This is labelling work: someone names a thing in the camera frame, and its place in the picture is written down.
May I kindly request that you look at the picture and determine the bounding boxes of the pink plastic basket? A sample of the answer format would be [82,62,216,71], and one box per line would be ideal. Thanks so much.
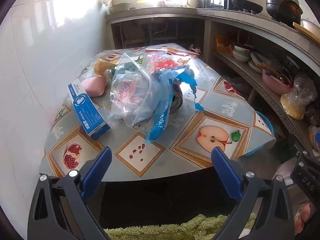
[262,69,293,95]

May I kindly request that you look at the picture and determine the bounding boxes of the blue white toothpaste box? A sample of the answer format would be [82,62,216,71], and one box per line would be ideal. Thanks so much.
[67,78,111,140]

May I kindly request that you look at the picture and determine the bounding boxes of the wooden cutting board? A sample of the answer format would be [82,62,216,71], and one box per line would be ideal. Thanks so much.
[292,21,320,45]

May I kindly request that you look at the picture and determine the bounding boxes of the black cooking pot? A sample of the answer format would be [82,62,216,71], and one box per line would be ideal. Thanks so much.
[266,0,303,27]

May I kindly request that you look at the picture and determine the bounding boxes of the stack of white bowls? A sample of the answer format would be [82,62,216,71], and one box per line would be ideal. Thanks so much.
[232,43,252,62]

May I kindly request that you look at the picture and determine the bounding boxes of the clear bag yellow contents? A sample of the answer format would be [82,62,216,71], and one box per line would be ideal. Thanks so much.
[280,72,318,120]

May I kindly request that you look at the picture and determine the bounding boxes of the blue plastic basket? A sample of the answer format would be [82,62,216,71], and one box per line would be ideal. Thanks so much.
[244,111,275,157]

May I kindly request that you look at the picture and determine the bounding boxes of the black wok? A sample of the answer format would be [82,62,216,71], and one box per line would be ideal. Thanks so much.
[215,0,263,14]

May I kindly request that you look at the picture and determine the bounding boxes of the yellow plastic bag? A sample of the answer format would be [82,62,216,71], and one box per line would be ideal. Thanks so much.
[94,58,118,77]

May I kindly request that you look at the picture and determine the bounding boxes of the fruit print tablecloth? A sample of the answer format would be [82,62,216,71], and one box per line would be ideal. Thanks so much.
[44,44,277,180]

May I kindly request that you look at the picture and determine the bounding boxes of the stack of plates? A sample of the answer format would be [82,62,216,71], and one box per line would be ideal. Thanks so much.
[248,51,265,73]

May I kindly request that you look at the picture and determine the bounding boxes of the orange snack packets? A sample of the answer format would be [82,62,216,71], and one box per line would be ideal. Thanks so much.
[215,34,234,55]

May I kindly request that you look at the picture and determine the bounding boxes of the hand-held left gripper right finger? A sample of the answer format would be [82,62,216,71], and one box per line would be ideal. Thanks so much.
[211,146,294,240]

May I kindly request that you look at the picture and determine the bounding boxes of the red drink can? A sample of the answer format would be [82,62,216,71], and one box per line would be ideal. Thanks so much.
[170,79,184,114]

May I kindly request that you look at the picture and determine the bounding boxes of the clear plastic bag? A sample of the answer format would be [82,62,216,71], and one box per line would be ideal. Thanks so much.
[107,53,165,128]

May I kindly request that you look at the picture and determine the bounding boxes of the concrete kitchen counter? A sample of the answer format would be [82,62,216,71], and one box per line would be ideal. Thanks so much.
[105,6,320,80]

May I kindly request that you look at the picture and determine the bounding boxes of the red dog print snack bag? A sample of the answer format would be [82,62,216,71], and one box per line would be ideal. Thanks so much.
[145,47,200,74]

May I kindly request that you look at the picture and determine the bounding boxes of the person's right hand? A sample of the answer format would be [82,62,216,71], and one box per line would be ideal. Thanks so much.
[294,201,313,234]

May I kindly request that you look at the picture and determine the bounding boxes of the green shaggy rug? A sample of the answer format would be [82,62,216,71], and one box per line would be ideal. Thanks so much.
[104,214,258,240]

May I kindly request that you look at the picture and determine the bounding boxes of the pale green bowl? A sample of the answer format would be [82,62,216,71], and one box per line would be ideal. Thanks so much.
[109,2,132,14]

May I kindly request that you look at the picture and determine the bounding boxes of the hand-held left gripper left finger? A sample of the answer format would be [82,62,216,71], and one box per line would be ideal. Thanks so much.
[28,146,113,240]

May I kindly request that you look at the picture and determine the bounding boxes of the pink mesh pouch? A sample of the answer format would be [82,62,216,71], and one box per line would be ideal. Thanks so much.
[81,74,109,98]

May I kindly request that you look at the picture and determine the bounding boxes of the blue plastic bag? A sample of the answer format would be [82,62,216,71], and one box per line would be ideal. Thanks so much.
[149,65,204,142]

